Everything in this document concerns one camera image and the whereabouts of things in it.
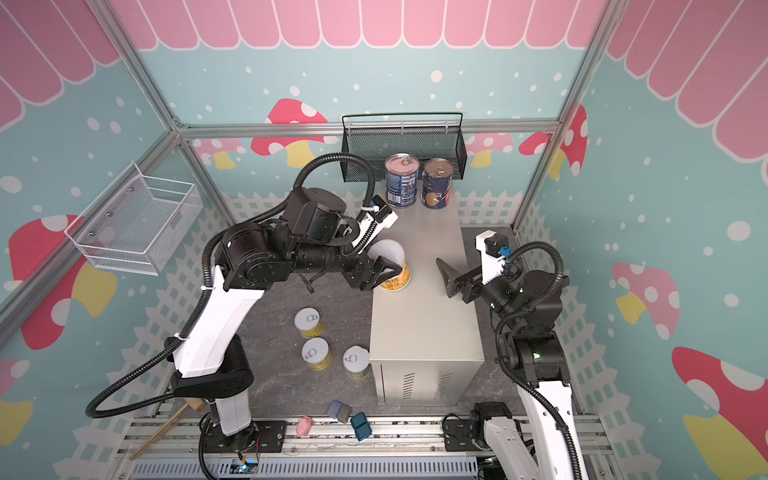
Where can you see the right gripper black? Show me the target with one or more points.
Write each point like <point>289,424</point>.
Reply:
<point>471,287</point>

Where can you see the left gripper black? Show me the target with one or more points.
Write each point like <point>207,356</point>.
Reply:
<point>366,273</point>

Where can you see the yellow can white lid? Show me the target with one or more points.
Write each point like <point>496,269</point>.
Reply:
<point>308,322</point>
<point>316,353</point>
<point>396,269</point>
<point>356,361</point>

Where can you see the blue can pink lid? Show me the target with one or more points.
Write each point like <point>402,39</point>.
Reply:
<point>401,180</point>

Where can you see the dark blue tall can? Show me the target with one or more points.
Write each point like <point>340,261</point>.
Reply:
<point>436,183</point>

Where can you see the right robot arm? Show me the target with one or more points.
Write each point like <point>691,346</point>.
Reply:
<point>522,288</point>

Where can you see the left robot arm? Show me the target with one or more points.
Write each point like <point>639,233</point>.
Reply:
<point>309,235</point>

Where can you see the grey metal cabinet counter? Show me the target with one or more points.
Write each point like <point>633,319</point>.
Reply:
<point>425,347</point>

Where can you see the grey purple toy block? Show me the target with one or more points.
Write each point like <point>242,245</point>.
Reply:
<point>339,411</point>

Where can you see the teal toy block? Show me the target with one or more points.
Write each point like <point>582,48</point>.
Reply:
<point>361,426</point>

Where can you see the pink toy block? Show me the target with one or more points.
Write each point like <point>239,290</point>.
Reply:
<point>303,427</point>

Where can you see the wooden mallet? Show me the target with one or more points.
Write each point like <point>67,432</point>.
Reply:
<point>193,404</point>

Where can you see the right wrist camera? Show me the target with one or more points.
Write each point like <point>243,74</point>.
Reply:
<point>495,250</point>

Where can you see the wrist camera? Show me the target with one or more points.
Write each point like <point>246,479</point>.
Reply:
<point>373,218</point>
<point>495,250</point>

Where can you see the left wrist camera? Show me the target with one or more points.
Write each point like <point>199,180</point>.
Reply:
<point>373,218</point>

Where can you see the black wire mesh basket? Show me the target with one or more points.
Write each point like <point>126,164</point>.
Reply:
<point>424,135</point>

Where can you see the white wire mesh basket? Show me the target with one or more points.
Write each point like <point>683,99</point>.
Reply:
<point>136,225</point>

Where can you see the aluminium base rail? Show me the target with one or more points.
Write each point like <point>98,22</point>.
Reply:
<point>408,447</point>

